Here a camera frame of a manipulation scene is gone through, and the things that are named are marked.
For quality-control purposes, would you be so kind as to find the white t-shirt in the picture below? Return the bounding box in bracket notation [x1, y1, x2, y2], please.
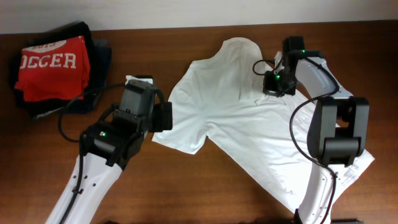
[151, 37, 376, 214]

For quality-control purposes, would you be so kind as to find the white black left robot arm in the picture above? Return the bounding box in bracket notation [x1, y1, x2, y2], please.
[46, 75, 172, 223]

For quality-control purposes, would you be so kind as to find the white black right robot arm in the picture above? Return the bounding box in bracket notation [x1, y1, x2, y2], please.
[262, 36, 369, 223]

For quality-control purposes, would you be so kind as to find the dark navy folded garment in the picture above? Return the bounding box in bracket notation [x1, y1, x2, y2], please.
[67, 39, 112, 114]

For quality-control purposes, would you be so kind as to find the red soccer folded shirt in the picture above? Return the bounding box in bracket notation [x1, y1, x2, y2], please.
[14, 35, 91, 102]

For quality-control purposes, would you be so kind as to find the black folded shirt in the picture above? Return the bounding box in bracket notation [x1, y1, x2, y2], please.
[9, 22, 94, 119]

